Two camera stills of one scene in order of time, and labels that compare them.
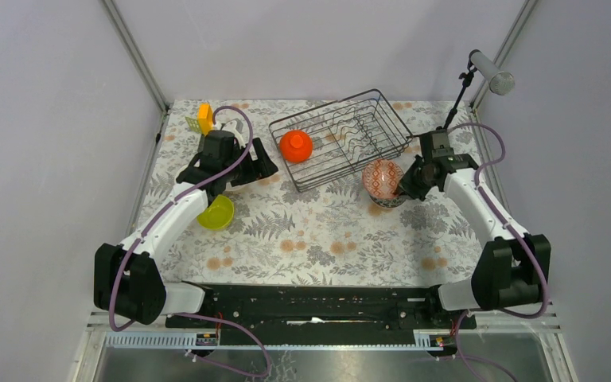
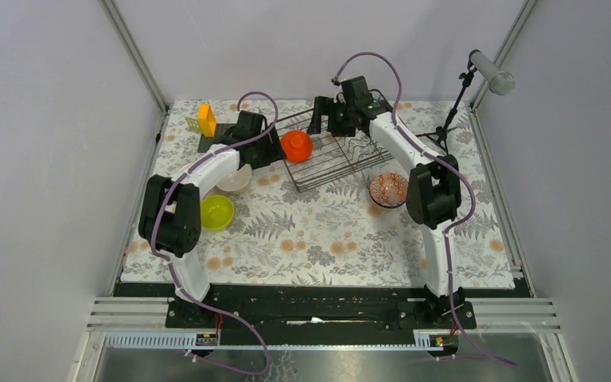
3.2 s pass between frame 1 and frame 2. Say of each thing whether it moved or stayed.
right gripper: moved
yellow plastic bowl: stayed
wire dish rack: stayed
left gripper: moved
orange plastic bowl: stayed
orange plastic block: stayed
